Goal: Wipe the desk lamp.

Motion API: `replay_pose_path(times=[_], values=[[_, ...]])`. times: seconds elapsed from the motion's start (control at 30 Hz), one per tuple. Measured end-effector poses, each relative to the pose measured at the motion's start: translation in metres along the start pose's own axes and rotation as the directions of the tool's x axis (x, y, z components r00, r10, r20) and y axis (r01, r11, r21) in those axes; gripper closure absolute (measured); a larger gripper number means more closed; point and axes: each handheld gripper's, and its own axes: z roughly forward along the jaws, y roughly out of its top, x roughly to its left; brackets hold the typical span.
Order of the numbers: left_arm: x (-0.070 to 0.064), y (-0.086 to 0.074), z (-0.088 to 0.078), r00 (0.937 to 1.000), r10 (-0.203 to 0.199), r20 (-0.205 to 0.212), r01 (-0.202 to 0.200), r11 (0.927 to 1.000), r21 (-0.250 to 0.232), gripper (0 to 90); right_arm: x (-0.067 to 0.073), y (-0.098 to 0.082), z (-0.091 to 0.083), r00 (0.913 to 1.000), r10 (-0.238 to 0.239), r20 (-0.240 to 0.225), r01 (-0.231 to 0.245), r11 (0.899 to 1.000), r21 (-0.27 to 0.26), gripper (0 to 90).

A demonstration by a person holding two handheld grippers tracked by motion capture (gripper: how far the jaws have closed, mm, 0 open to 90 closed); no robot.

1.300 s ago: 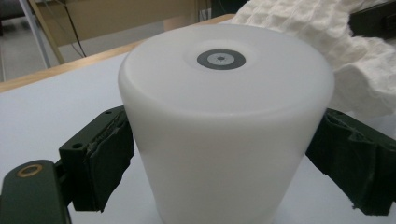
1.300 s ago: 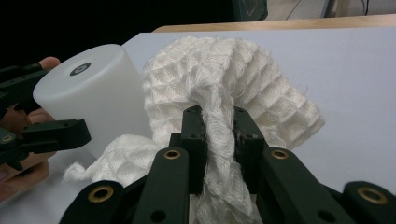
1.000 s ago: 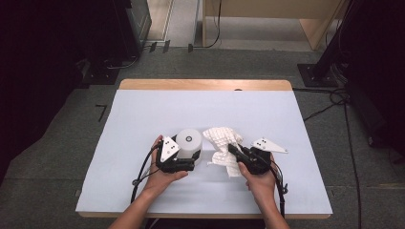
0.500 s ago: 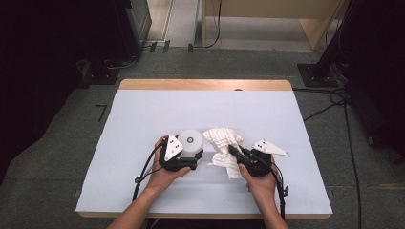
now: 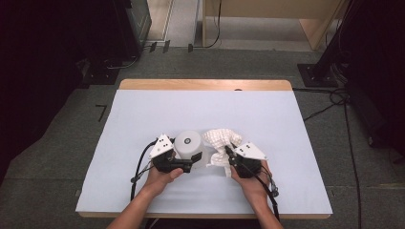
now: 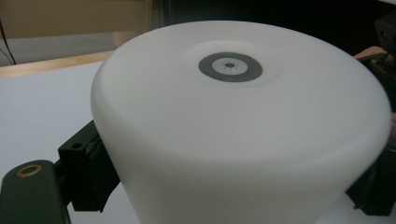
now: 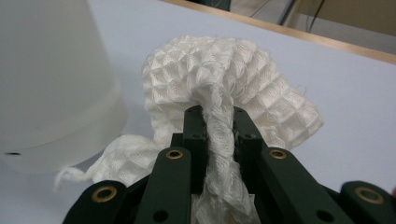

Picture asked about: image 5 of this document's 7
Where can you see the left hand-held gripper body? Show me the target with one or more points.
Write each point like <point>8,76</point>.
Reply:
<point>162,147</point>

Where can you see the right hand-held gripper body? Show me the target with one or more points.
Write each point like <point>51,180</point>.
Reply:
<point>250,152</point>

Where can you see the white waffle cloth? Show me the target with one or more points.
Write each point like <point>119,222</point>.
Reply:
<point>221,140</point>

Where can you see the person's right hand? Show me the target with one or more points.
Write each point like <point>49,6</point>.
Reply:
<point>253,187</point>

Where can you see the person's left hand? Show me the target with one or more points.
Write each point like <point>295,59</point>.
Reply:
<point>157,183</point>

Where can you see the white paper table sheet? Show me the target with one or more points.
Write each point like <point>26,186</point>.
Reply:
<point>207,108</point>

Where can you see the black table grommet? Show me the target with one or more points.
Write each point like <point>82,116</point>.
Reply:
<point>238,90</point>

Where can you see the wooden table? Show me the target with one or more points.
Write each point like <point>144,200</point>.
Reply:
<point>203,84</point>

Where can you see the black metal stand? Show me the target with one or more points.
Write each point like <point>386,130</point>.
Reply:
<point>318,74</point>

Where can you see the black cabinet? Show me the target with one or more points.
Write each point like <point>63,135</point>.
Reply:
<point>132,28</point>

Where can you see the dark curtain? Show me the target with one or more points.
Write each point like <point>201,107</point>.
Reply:
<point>382,63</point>
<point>38,79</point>

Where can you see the light wooden desk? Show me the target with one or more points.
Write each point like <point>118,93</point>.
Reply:
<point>270,8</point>

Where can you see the small black floor bracket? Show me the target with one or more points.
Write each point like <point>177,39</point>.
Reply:
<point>166,46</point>
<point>153,47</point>
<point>190,48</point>

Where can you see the black stand base plate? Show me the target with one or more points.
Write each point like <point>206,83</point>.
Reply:
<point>100,75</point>

